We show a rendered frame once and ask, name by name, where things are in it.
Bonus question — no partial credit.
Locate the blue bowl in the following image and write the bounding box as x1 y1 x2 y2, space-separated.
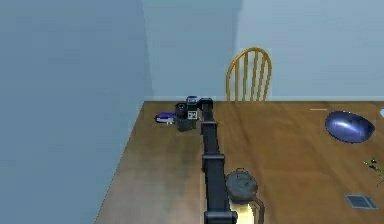
324 110 376 144

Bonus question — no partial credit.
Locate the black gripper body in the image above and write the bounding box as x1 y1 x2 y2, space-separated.
174 102 198 132

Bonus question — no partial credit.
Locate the purple purse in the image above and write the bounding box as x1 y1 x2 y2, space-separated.
154 112 177 126

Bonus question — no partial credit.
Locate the grey round lidded pot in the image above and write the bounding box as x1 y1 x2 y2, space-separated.
225 167 259 202

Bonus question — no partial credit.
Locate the yellow wooden chair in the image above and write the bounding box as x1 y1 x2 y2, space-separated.
225 47 273 102

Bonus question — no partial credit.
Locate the green plant sprig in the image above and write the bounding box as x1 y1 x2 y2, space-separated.
363 157 384 188

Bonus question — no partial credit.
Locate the yellow cup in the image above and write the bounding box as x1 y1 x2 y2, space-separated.
229 197 266 224

